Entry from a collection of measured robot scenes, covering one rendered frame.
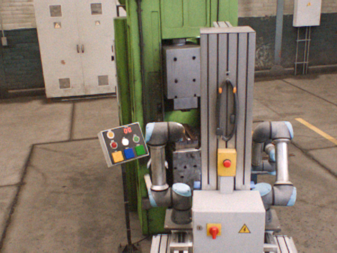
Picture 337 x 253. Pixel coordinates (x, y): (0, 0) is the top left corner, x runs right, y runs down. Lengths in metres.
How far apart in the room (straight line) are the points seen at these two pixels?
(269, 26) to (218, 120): 8.18
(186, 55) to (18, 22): 6.35
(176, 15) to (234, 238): 1.92
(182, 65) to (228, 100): 1.33
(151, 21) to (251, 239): 1.93
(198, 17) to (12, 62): 6.48
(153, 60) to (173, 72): 0.21
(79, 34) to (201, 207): 6.80
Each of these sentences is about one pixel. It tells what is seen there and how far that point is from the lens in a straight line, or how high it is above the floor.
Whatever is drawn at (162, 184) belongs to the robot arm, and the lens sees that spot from 2.47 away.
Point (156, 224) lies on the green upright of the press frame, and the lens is 3.88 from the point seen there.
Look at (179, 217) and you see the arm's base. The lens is 2.56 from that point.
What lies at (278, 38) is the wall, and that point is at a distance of 10.15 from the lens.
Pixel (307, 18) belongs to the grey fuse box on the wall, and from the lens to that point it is 10.26.
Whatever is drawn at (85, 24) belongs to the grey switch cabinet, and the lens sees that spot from 8.41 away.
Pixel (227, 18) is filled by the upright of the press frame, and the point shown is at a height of 1.97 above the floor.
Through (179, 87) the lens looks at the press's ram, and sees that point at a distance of 3.24.
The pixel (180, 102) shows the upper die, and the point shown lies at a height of 1.33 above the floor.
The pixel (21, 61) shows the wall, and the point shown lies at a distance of 9.27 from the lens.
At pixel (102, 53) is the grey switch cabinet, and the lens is 8.49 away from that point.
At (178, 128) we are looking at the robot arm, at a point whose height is 1.43.
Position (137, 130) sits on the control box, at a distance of 3.21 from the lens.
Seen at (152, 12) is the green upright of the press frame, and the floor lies 2.04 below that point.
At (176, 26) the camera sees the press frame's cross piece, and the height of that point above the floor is 1.92.
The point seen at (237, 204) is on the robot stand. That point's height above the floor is 1.23.
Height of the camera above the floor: 2.24
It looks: 20 degrees down
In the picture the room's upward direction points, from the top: 2 degrees counter-clockwise
